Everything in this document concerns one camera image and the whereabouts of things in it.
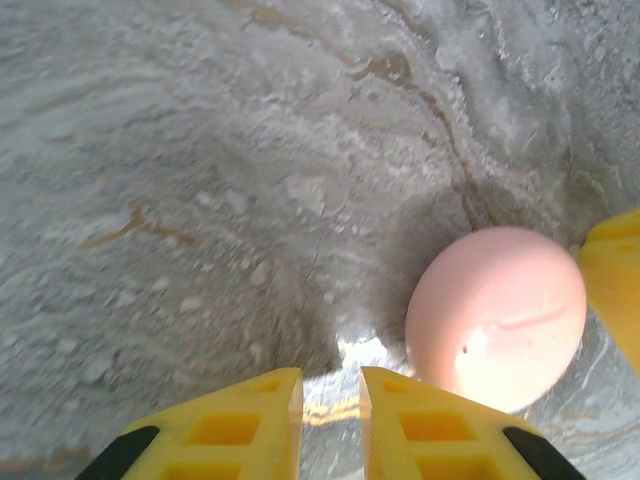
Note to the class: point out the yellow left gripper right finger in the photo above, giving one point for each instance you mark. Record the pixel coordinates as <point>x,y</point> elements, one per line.
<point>435,435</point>

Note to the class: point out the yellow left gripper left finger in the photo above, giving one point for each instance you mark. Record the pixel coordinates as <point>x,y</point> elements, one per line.
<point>225,430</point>

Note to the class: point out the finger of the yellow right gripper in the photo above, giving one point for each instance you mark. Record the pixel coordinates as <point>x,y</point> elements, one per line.
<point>620,280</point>

